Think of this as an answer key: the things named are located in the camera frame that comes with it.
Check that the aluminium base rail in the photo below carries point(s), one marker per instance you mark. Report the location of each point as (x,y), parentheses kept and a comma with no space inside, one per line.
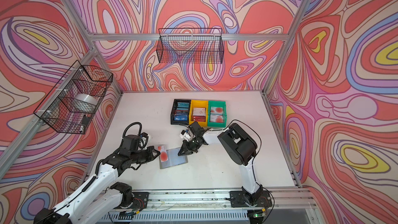
(290,205)

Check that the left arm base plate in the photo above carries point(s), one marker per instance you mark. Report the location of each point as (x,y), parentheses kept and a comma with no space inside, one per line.
(136,202)

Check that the green plastic bin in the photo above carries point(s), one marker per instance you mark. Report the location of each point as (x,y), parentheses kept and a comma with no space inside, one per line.
(218,104)

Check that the black plastic bin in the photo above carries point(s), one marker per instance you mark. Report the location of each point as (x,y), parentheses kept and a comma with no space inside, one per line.
(180,106)

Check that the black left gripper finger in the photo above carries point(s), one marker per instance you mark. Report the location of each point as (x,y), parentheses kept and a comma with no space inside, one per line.
(150,159)
(153,152)

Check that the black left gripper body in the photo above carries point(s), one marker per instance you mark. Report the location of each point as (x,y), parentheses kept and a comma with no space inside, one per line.
(140,156)

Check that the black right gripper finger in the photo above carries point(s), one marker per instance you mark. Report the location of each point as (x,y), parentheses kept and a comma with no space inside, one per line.
(186,152)
(184,145)

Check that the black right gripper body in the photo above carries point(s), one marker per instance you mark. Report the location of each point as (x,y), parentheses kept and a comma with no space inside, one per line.
(193,144)

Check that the grey leather card holder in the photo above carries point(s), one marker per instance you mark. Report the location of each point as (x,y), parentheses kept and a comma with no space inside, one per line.
(174,159)

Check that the blue VIP card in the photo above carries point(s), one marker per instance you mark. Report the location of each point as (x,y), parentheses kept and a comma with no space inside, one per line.
(181,117)

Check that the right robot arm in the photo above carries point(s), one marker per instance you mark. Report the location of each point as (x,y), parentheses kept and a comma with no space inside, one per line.
(240,147)

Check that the wire basket on wall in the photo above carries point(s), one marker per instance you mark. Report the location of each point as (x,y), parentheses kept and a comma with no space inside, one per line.
(190,46)
(56,109)

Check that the yellow plastic bin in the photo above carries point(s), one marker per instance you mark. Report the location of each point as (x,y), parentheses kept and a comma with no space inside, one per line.
(200,108)

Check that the wire basket on back wall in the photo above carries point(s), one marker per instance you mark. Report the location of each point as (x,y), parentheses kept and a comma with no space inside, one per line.
(190,46)

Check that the april card from holder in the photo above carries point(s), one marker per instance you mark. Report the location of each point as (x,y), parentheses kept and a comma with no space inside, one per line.
(163,153)

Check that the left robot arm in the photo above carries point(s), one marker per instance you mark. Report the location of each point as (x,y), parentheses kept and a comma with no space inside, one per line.
(102,192)

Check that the april card stack far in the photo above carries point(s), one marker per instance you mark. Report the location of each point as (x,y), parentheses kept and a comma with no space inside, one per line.
(214,110)

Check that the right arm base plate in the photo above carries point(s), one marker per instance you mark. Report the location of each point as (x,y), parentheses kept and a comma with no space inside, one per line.
(242,198)

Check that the red VIP card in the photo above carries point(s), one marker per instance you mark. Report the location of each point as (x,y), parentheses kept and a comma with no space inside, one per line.
(198,118)

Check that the white roll in basket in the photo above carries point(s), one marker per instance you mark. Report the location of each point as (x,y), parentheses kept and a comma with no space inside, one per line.
(84,103)

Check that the wire basket on left wall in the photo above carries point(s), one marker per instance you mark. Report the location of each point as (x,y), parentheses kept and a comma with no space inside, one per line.
(56,109)

